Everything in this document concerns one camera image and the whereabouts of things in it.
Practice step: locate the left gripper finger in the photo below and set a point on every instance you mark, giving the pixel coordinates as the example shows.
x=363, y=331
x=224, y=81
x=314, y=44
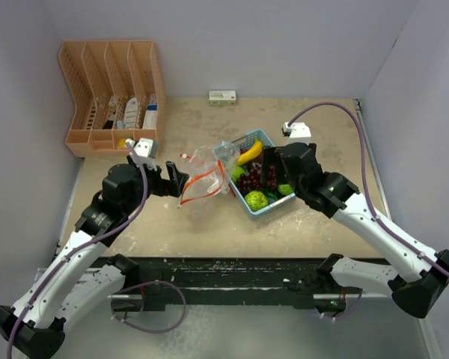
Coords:
x=174, y=174
x=173, y=188

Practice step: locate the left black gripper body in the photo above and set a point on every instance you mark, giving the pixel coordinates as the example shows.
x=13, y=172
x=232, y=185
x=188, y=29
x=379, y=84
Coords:
x=154, y=181

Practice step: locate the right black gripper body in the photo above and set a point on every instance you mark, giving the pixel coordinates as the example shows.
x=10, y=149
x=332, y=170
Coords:
x=290, y=179

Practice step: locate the red grape bunch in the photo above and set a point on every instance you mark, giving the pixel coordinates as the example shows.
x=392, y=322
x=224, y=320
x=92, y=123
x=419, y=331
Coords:
x=251, y=180

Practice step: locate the clear orange-zip bag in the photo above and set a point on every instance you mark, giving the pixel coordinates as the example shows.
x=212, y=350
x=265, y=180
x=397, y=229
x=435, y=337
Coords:
x=209, y=169

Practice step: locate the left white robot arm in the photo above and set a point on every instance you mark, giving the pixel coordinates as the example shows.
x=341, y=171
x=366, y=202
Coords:
x=37, y=323

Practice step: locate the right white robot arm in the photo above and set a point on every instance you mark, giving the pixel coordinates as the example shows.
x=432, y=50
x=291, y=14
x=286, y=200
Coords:
x=415, y=275

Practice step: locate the yellow banana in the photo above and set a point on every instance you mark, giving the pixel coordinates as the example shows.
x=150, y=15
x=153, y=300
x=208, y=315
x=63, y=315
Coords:
x=250, y=154

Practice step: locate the light blue plastic basket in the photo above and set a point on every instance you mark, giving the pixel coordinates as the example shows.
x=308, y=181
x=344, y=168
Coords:
x=245, y=142

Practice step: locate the green bumpy fruit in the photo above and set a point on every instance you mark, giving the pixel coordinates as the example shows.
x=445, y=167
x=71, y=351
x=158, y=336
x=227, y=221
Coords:
x=256, y=200

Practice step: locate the blue white box in organizer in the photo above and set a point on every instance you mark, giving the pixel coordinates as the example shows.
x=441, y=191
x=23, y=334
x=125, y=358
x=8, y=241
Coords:
x=151, y=113

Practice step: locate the white tube in organizer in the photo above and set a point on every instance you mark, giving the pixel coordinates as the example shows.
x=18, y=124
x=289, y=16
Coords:
x=131, y=113

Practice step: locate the small white green box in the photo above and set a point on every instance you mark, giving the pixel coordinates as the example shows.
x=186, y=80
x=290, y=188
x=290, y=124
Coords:
x=222, y=97

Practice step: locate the orange desk file organizer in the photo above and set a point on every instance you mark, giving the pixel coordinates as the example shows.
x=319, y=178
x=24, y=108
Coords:
x=102, y=75

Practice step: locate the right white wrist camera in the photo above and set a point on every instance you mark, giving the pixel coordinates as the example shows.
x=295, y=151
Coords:
x=297, y=132

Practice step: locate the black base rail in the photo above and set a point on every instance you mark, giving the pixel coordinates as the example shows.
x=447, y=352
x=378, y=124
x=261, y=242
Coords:
x=158, y=282

